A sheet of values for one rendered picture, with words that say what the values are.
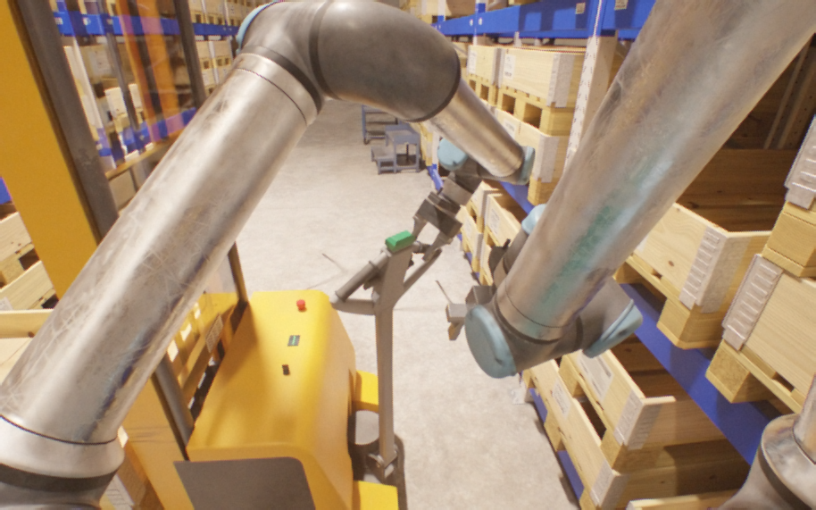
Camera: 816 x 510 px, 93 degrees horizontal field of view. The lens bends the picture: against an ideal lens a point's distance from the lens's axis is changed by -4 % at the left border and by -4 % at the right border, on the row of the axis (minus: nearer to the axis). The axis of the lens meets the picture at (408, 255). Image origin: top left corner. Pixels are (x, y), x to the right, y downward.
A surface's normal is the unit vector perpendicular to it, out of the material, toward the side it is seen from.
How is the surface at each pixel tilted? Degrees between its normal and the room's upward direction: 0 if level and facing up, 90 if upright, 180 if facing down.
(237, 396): 0
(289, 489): 90
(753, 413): 90
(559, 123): 90
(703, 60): 102
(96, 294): 45
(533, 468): 0
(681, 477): 90
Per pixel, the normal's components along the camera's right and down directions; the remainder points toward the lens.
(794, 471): -0.76, -0.63
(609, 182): -0.72, 0.43
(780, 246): -1.00, 0.03
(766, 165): 0.10, 0.47
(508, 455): 0.01, -0.88
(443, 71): 0.66, 0.31
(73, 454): 0.85, -0.48
